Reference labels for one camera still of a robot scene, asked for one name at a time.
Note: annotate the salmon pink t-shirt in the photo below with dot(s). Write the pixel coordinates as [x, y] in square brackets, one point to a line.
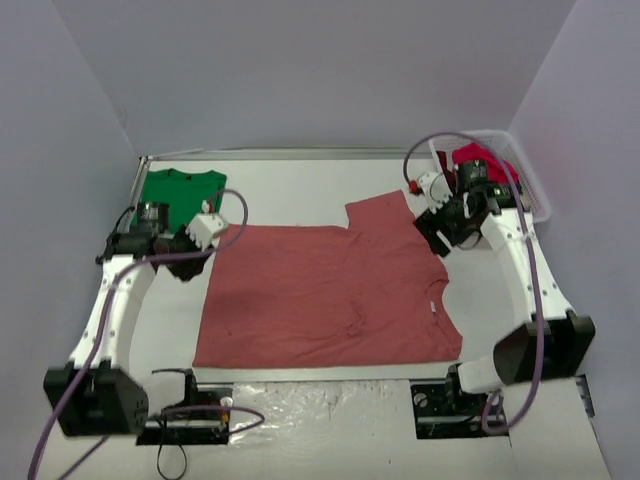
[369, 293]

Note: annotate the white plastic basket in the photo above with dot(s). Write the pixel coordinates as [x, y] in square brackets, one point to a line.
[510, 151]

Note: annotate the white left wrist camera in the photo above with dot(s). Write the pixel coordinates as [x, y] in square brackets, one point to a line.
[205, 228]

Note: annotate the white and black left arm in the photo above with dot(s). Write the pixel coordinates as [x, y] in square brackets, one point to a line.
[94, 394]

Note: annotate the magenta crumpled t-shirt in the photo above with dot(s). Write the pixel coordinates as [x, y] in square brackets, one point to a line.
[492, 162]

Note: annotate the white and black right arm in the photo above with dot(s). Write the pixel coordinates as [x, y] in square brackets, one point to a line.
[545, 328]

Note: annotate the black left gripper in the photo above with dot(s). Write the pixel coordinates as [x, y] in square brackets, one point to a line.
[187, 261]

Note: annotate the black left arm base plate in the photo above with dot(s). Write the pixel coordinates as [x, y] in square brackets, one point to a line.
[185, 411]

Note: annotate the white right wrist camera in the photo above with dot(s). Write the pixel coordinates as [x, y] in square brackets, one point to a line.
[434, 187]

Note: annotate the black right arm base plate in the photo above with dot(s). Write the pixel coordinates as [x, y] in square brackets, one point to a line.
[443, 413]

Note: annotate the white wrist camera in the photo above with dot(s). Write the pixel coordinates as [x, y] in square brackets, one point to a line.
[434, 187]
[205, 228]

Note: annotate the green folded t-shirt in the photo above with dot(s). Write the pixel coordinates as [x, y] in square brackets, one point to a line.
[184, 192]

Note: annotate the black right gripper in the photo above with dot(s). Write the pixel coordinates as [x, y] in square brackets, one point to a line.
[433, 232]

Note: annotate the dark red garment in basket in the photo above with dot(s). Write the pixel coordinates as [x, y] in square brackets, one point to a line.
[446, 169]

